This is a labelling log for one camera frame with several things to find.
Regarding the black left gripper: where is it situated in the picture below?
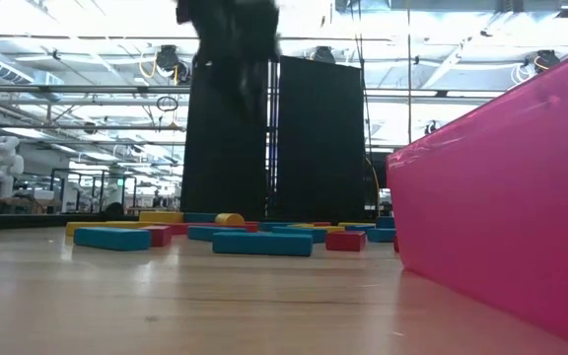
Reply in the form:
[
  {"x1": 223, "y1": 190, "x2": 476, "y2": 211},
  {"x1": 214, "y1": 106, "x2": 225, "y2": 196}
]
[{"x1": 175, "y1": 0, "x2": 281, "y2": 122}]

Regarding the yellow wooden cylinder block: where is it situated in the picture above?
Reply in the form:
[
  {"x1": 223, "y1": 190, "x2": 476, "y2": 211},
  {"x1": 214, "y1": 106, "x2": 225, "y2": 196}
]
[{"x1": 214, "y1": 212, "x2": 247, "y2": 228}]

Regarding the long yellow wooden block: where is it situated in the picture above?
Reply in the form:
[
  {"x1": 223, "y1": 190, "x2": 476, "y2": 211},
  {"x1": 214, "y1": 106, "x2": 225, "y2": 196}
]
[{"x1": 288, "y1": 224, "x2": 347, "y2": 234}]

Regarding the black partition panel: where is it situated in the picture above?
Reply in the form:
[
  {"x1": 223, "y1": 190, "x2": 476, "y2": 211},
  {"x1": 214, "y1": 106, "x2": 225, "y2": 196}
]
[
  {"x1": 276, "y1": 54, "x2": 367, "y2": 223},
  {"x1": 179, "y1": 63, "x2": 269, "y2": 222}
]

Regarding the grey ceiling pipe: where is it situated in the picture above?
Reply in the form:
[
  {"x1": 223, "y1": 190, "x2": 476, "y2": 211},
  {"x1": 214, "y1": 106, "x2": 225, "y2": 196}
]
[
  {"x1": 0, "y1": 122, "x2": 187, "y2": 132},
  {"x1": 0, "y1": 84, "x2": 191, "y2": 95}
]

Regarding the black metal rack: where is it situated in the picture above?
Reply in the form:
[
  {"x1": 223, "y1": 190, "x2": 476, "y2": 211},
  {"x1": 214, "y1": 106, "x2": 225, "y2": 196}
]
[{"x1": 49, "y1": 167, "x2": 138, "y2": 214}]

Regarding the wooden workbench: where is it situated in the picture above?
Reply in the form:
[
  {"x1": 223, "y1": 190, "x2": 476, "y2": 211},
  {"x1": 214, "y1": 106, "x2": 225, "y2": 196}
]
[{"x1": 0, "y1": 194, "x2": 63, "y2": 216}]

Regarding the red plastic bin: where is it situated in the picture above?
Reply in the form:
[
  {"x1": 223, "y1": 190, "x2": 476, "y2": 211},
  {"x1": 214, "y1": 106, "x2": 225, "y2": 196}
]
[{"x1": 386, "y1": 39, "x2": 568, "y2": 352}]

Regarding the black ceiling cable reel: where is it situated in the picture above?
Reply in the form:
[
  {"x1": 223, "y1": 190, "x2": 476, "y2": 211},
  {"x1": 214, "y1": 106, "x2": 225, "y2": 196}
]
[
  {"x1": 312, "y1": 45, "x2": 337, "y2": 64},
  {"x1": 532, "y1": 48, "x2": 561, "y2": 73},
  {"x1": 155, "y1": 43, "x2": 191, "y2": 85}
]

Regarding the black hanging cable loop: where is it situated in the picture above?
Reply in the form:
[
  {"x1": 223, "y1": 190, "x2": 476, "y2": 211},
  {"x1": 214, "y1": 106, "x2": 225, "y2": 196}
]
[{"x1": 155, "y1": 95, "x2": 180, "y2": 113}]

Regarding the yellow power cable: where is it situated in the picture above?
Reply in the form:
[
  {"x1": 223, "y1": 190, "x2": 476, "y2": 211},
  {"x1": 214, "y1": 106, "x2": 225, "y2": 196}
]
[{"x1": 365, "y1": 156, "x2": 382, "y2": 218}]

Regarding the thin hanging cable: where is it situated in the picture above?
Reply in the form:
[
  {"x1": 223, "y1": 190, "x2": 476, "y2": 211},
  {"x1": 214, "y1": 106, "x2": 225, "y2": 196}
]
[{"x1": 405, "y1": 0, "x2": 412, "y2": 145}]

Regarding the black aluminium table frame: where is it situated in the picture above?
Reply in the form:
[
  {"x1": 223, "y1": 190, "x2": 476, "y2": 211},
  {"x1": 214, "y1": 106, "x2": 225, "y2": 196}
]
[{"x1": 0, "y1": 212, "x2": 396, "y2": 233}]

